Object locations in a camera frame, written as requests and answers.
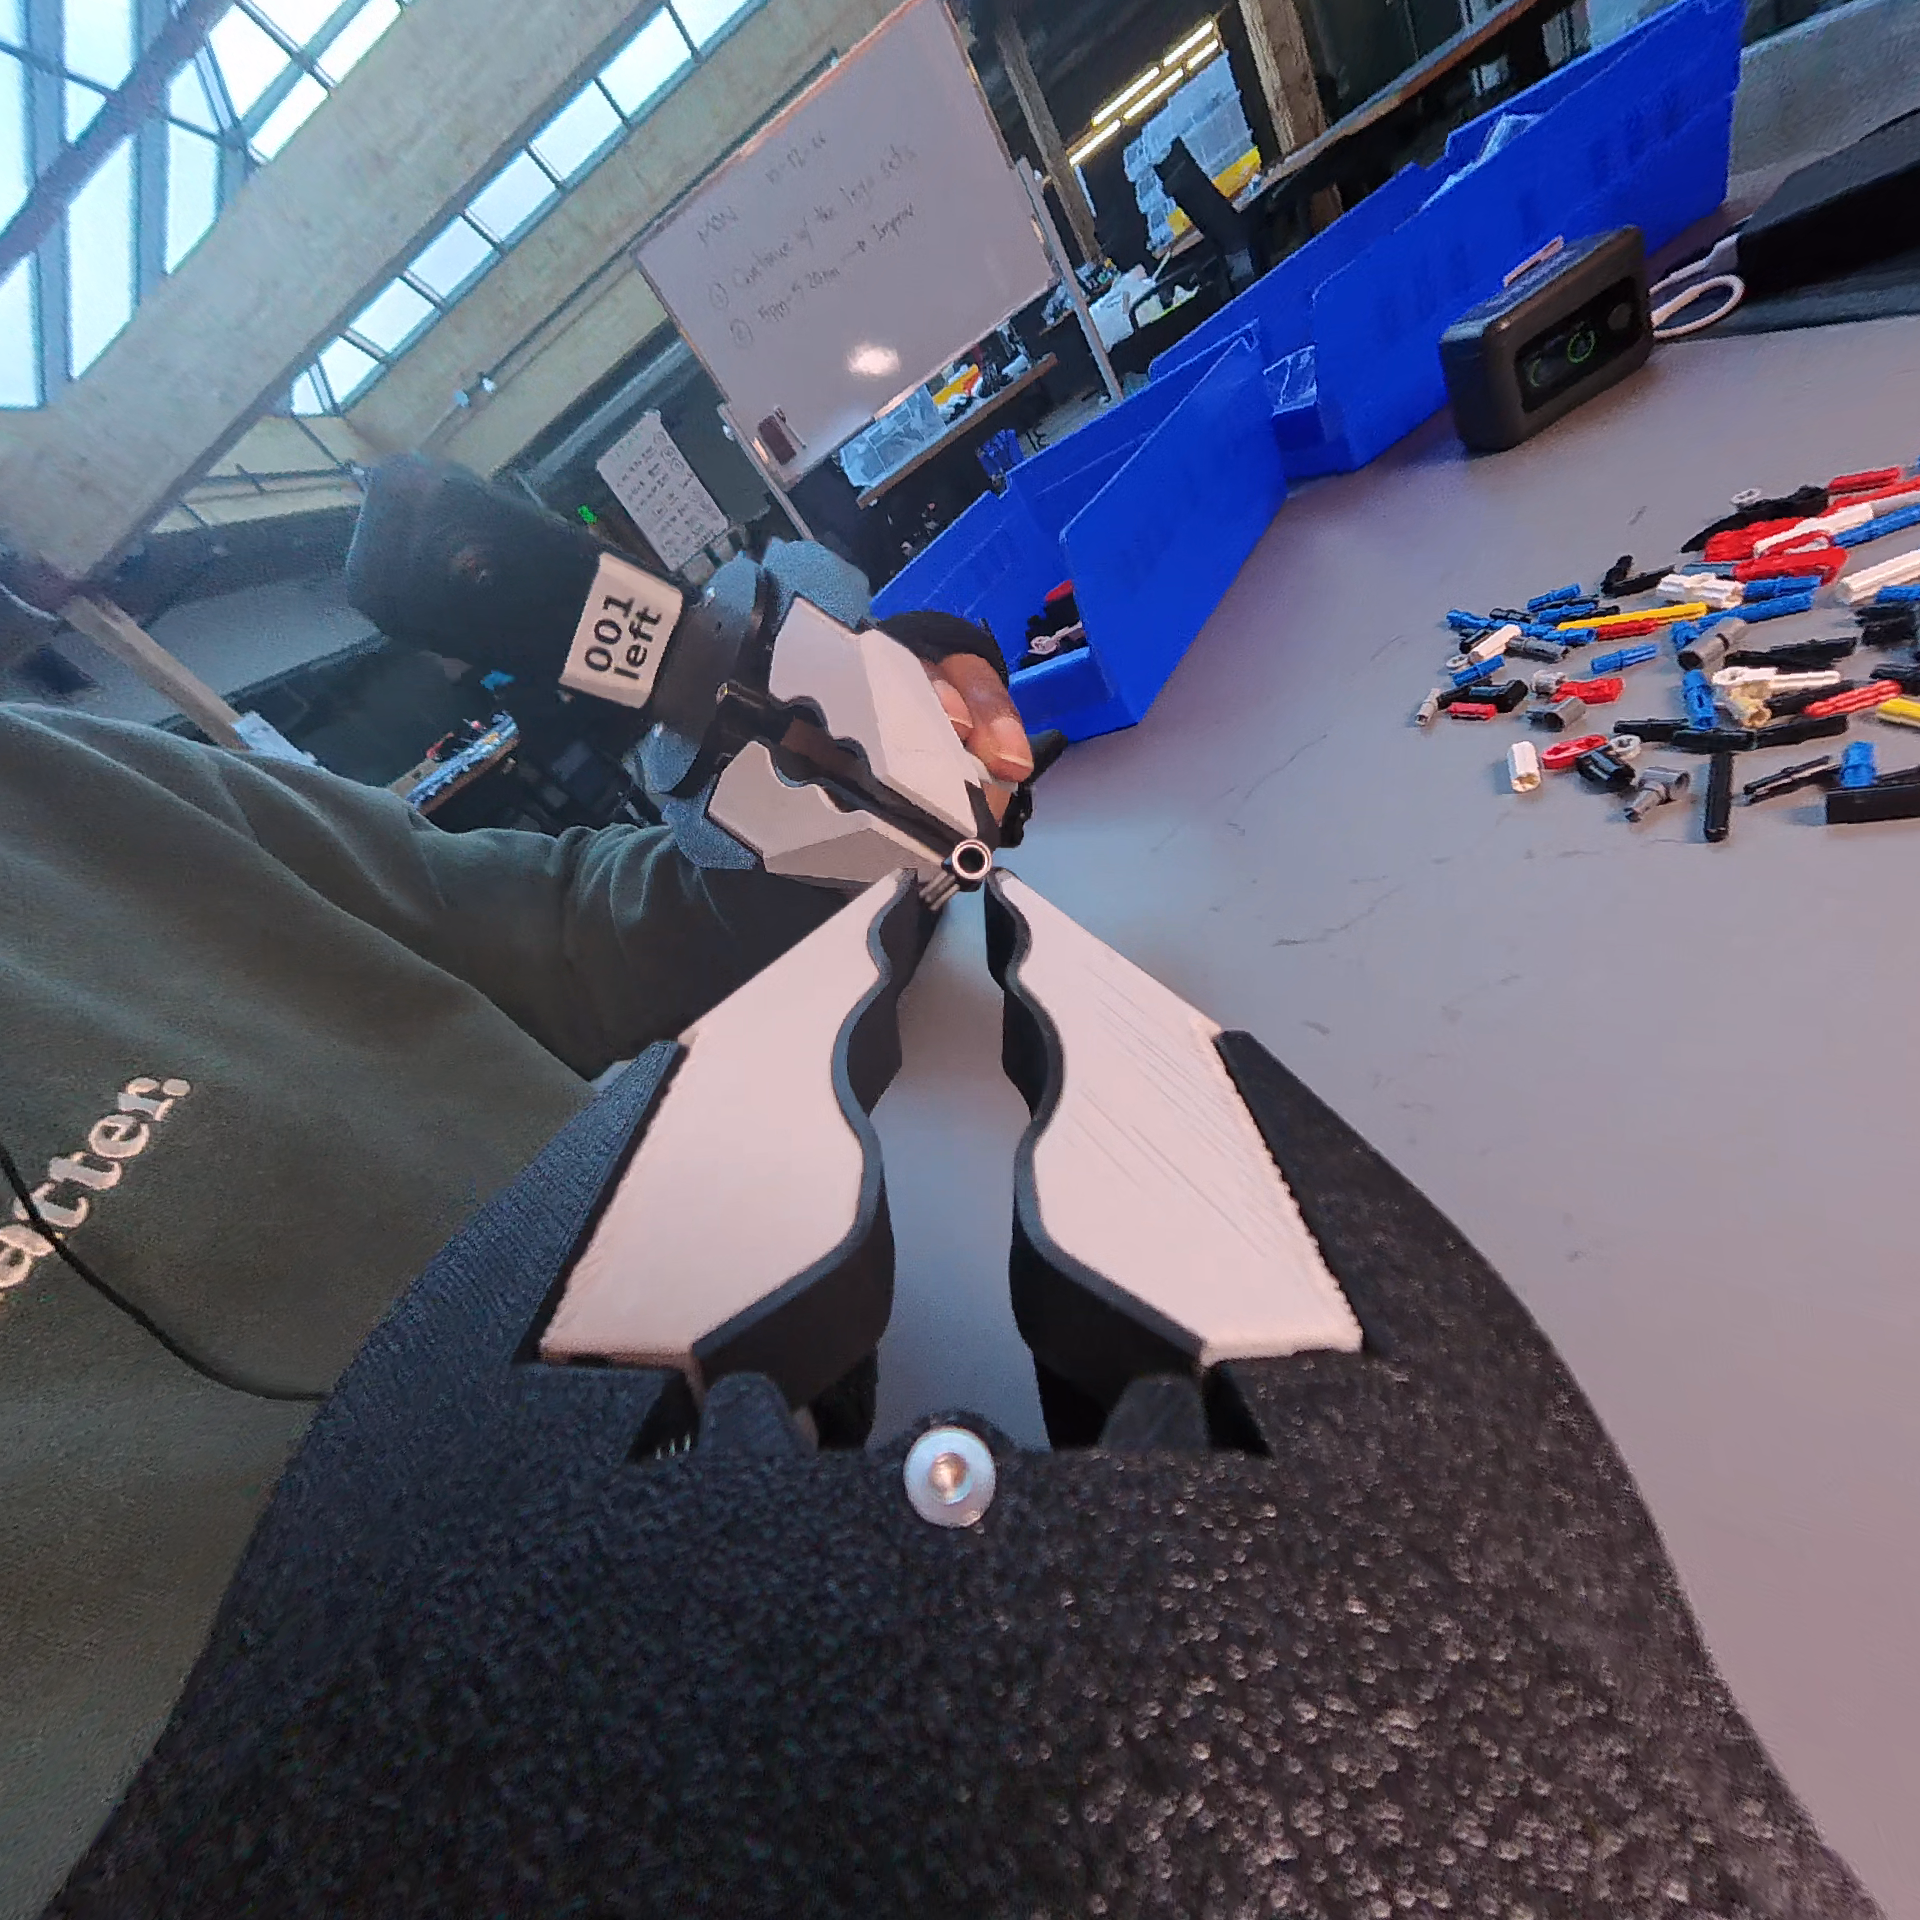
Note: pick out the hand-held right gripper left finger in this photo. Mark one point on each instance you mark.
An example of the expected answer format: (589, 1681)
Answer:
(705, 1200)

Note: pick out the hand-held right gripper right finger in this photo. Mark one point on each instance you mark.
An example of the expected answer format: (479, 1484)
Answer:
(1186, 1200)

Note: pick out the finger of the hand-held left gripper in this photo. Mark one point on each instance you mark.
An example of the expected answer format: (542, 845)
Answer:
(796, 827)
(870, 692)

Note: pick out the black connector piece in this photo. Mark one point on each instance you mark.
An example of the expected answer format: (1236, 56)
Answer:
(969, 861)

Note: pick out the person's left forearm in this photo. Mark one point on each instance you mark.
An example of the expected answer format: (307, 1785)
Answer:
(601, 931)

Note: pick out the grey desk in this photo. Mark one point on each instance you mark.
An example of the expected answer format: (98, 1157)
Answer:
(1501, 1200)

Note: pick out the person's left hand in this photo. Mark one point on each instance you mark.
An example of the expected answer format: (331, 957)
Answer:
(991, 720)

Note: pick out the red and black toy parts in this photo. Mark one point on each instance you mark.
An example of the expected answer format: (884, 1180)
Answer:
(1051, 639)

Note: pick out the printed paper chart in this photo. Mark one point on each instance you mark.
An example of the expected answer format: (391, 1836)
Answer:
(662, 487)

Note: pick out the whiteboard on stand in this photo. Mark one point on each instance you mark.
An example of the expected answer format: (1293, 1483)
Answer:
(841, 225)

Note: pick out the black earphone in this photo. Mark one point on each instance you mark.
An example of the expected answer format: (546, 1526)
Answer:
(150, 1332)

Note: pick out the pile of small building pieces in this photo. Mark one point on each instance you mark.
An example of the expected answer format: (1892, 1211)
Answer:
(1756, 541)

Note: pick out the black flat box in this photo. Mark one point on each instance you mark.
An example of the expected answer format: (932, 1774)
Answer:
(1845, 211)

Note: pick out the small black camera device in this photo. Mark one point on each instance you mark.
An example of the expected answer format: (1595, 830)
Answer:
(1485, 390)

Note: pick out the wooden support post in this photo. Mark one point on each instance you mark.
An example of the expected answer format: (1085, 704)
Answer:
(1290, 77)

